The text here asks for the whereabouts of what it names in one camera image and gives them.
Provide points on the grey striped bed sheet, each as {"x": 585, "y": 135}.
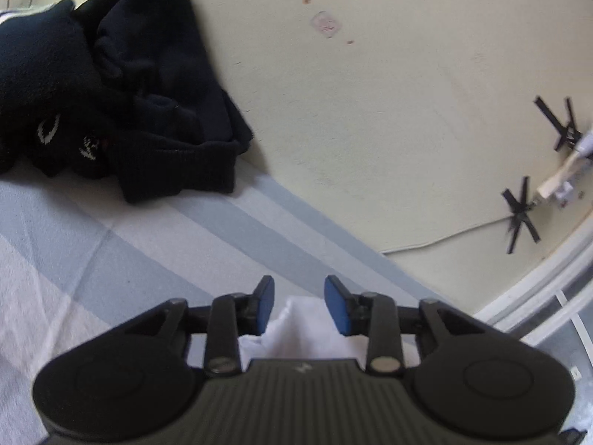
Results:
{"x": 139, "y": 250}

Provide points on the black tape cross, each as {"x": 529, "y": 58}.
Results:
{"x": 561, "y": 125}
{"x": 521, "y": 215}

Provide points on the white window frame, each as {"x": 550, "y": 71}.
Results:
{"x": 532, "y": 296}

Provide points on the pile of dark clothes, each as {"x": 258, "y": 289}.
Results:
{"x": 153, "y": 102}

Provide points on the white printed t-shirt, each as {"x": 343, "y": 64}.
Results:
{"x": 301, "y": 329}

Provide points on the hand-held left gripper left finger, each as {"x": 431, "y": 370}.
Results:
{"x": 264, "y": 303}

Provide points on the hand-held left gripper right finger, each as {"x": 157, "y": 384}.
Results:
{"x": 337, "y": 306}

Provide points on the white power adapter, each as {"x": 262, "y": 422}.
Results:
{"x": 563, "y": 174}

